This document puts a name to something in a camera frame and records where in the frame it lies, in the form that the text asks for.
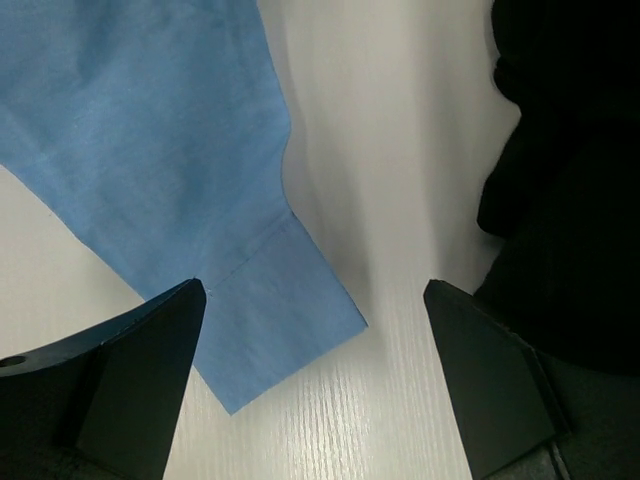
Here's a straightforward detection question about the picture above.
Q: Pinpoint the light blue shirt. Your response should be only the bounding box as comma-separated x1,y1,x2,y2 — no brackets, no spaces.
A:
1,1,366,413

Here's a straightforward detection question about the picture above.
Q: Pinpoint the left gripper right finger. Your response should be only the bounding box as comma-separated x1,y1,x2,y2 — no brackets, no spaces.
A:
424,280,570,479

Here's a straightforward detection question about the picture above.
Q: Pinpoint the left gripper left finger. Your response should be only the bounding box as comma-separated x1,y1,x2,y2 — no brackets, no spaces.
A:
1,279,206,479

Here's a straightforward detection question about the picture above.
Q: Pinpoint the black shirt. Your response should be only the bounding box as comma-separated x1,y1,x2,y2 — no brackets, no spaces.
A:
476,1,639,376

